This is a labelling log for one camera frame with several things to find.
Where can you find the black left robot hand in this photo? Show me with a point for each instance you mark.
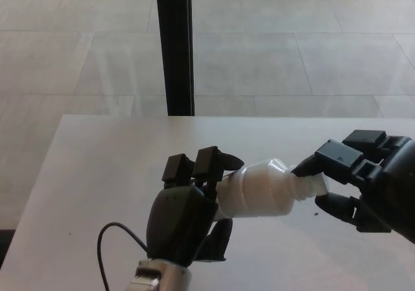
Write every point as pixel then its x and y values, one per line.
pixel 178 226

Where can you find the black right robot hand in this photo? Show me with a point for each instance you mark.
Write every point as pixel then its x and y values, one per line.
pixel 392 193

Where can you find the white plastic bottle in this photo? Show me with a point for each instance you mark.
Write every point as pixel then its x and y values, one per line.
pixel 259 193

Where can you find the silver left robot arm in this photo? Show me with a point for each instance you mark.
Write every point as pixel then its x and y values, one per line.
pixel 165 276

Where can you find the dark base beside table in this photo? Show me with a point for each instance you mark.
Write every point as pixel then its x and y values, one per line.
pixel 6 244

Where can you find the black vertical frame post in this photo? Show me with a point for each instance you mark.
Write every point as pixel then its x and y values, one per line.
pixel 175 44

